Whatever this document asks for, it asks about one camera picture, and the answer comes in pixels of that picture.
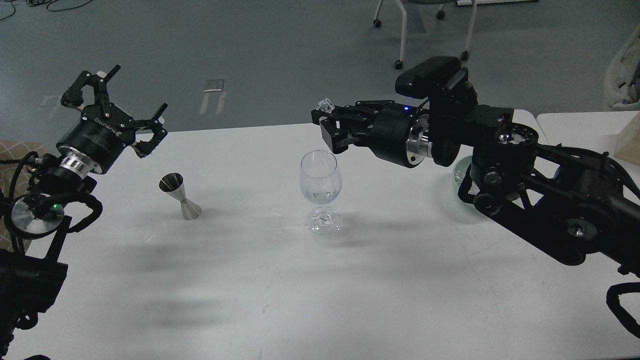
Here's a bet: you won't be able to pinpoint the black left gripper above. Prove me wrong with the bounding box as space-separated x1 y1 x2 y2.
56 64 169 176

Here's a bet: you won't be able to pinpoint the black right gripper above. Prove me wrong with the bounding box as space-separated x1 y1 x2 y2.
311 100 433 168

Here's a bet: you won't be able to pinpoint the clear ice cube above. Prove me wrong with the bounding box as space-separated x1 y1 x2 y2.
315 98 335 114

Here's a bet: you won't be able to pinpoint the steel cocktail jigger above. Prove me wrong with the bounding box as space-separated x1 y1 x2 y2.
158 172 202 221

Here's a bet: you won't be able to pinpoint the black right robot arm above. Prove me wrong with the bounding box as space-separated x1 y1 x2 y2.
311 57 639 276

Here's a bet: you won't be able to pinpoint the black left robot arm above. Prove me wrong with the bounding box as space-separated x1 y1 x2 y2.
0 64 168 357

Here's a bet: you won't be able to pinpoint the clear wine glass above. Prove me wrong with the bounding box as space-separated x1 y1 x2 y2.
299 149 342 236

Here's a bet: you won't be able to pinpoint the beige checkered sofa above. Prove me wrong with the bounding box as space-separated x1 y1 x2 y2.
0 140 48 252

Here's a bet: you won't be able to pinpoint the green bowl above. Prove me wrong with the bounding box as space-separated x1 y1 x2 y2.
452 155 473 192

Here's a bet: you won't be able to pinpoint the white rolling chair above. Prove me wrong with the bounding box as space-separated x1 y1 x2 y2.
391 0 480 70

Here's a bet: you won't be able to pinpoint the white round machine base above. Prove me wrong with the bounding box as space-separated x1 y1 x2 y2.
602 26 640 111

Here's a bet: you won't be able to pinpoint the wooden block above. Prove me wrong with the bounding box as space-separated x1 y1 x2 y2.
614 117 640 166

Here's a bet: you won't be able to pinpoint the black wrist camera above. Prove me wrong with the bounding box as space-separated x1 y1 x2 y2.
394 55 469 100

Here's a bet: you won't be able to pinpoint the black floor cables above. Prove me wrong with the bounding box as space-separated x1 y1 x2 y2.
0 0 96 22

